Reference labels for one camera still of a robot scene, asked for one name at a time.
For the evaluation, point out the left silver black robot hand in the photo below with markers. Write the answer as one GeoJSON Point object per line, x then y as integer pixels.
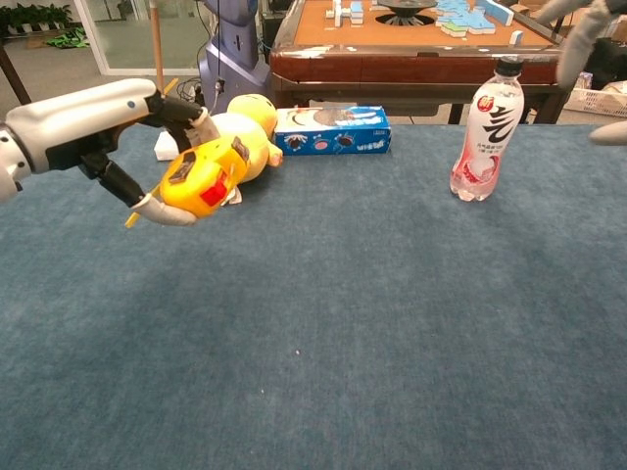
{"type": "Point", "coordinates": [73, 127]}

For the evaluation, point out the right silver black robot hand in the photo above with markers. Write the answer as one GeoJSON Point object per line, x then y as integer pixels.
{"type": "Point", "coordinates": [578, 49]}

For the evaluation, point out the yellow tape measure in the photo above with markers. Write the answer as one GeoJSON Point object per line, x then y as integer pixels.
{"type": "Point", "coordinates": [201, 181]}

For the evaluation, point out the white plastic basket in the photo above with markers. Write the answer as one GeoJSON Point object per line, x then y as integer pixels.
{"type": "Point", "coordinates": [600, 103]}

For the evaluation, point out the blue white mahjong tile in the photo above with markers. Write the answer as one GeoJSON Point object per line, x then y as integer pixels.
{"type": "Point", "coordinates": [516, 37]}

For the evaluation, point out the small white box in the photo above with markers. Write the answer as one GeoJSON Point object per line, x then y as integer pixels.
{"type": "Point", "coordinates": [164, 149]}

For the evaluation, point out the green potted plants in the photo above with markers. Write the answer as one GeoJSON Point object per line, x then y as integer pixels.
{"type": "Point", "coordinates": [34, 17]}

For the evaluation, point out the wooden pole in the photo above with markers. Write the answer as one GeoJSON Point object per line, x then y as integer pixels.
{"type": "Point", "coordinates": [158, 44]}

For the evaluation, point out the clear pink drink bottle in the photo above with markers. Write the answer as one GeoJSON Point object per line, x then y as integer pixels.
{"type": "Point", "coordinates": [485, 147]}

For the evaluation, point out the black mahjong table centre hub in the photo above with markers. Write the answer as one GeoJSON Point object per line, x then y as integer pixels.
{"type": "Point", "coordinates": [404, 12]}

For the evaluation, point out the yellow plush duck toy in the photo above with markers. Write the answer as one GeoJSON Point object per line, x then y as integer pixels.
{"type": "Point", "coordinates": [255, 132]}

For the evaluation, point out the brown mahjong table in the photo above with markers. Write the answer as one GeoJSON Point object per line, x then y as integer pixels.
{"type": "Point", "coordinates": [392, 68]}

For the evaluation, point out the blue cookie box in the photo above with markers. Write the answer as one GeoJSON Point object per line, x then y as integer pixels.
{"type": "Point", "coordinates": [338, 134]}

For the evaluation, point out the blue felt table mat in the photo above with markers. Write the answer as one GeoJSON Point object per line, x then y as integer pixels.
{"type": "Point", "coordinates": [313, 318]}

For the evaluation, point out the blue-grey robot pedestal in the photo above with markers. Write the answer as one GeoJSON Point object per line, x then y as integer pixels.
{"type": "Point", "coordinates": [230, 49]}

